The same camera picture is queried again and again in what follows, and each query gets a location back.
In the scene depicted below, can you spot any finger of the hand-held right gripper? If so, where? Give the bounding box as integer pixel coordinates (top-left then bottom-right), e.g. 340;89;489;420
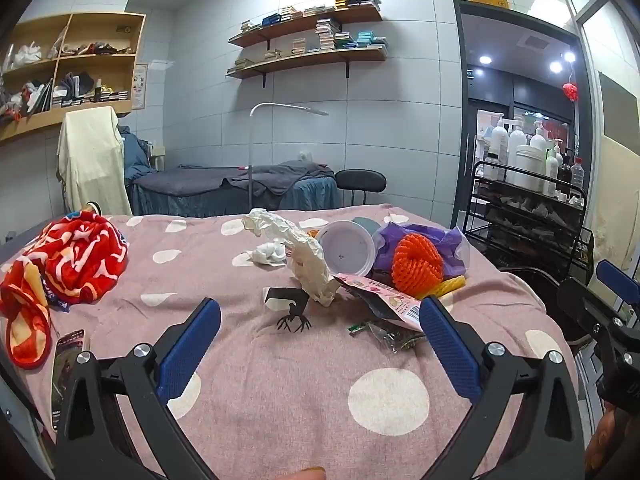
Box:
556;277;626;343
595;259;640;313

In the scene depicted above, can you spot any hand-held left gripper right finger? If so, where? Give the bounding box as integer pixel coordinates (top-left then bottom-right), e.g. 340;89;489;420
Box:
419;297;586;480

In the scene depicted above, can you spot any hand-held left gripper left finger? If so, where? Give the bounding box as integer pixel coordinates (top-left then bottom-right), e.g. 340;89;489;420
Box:
55;298;223;480

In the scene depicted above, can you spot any brown trash bin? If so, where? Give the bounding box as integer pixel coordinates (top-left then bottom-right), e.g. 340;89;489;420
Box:
497;266;576;346

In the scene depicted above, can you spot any yellow foam net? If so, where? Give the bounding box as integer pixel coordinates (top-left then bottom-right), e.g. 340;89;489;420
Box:
412;275;467;301

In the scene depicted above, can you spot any pink snack packet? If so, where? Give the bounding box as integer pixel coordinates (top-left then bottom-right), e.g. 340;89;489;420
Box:
332;272;426;331

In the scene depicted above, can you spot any orange foam net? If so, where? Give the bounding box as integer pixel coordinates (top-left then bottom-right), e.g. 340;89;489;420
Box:
391;233;445;297

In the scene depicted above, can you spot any purple plastic bag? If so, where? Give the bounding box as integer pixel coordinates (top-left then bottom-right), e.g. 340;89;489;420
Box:
372;221;471;281

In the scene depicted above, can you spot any purple paper bowl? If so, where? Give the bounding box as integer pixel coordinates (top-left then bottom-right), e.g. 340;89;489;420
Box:
316;220;377;278

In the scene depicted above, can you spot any white plastic bag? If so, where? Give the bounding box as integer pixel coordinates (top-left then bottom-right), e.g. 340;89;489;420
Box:
12;42;43;67
242;208;341;307

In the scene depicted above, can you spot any person's right hand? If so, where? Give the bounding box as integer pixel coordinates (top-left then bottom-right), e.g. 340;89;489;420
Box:
584;405;640;480

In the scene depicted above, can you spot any clear plastic wrapper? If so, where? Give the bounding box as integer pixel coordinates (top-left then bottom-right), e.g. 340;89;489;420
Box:
348;317;428;353

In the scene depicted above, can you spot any pink polka dot blanket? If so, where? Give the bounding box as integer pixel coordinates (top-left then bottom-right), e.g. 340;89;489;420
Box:
0;203;581;480

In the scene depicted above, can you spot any black metal cart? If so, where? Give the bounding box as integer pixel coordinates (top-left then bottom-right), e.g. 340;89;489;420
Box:
457;160;596;281

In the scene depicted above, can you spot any clear bottle with red cap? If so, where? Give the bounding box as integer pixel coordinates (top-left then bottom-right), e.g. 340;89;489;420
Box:
570;156;586;196

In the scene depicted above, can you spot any dark snack packet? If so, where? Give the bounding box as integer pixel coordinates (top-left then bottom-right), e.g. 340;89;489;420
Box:
50;329;88;433

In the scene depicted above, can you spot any crumpled white tissue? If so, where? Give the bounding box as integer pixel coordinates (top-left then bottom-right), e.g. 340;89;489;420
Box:
248;241;288;267

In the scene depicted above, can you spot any large white jar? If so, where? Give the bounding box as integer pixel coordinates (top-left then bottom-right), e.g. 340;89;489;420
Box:
510;145;546;191

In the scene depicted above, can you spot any red printed blanket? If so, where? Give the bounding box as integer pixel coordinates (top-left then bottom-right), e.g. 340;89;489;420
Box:
0;210;130;371

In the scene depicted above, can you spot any massage bed with blue skirt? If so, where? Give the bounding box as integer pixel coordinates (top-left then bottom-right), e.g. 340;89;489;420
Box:
127;160;341;218

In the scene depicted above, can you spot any cluster of white pump bottles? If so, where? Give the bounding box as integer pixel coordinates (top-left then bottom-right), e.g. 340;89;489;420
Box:
480;112;586;198

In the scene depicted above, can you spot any grey blanket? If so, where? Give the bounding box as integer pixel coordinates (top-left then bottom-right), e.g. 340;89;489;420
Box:
132;161;336;198

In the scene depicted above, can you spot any black stool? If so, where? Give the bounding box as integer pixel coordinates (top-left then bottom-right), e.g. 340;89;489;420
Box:
334;170;387;207

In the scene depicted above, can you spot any white floor lamp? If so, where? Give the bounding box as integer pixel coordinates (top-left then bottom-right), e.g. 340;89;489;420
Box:
249;102;330;211

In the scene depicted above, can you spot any dark blue jacket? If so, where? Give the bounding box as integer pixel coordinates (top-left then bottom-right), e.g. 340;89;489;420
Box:
120;127;152;182

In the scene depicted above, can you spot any cream towel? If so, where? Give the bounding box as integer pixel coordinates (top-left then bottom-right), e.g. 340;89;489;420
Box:
56;106;133;216

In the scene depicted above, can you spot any pile of folded clothes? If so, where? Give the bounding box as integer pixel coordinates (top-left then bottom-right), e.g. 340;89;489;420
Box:
52;72;131;107

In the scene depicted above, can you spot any wooden cubby shelf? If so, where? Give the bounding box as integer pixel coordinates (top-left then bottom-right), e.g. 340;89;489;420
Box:
0;11;147;143

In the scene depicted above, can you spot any black door frame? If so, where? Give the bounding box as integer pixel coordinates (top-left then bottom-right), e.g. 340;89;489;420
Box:
452;0;596;231

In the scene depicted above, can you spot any small wall poster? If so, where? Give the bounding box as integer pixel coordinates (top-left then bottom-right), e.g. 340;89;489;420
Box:
132;63;149;110

